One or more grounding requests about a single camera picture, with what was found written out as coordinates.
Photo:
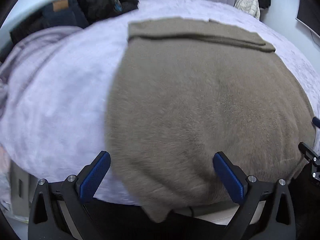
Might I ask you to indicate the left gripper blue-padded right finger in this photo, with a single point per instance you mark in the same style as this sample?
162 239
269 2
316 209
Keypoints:
265 209

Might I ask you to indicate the black jacket with badge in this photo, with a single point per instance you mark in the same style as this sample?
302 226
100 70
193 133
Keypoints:
97 10

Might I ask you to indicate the dark wall-mounted screen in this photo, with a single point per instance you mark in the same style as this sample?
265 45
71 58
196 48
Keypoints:
308 16

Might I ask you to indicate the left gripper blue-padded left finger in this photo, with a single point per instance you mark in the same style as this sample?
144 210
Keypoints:
46 220

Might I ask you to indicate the beige knit sweater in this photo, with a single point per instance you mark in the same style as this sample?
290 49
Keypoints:
186 89

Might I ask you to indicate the cream puffer jacket hanging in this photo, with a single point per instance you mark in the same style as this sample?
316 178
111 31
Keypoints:
250 7

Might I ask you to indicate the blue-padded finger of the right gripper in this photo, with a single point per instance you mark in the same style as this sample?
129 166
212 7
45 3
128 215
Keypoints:
311 157
316 122

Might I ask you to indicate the dark blue jeans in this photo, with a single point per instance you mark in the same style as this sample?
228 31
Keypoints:
57 13

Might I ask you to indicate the white fluffy bed blanket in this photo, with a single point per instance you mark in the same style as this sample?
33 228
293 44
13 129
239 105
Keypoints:
55 115

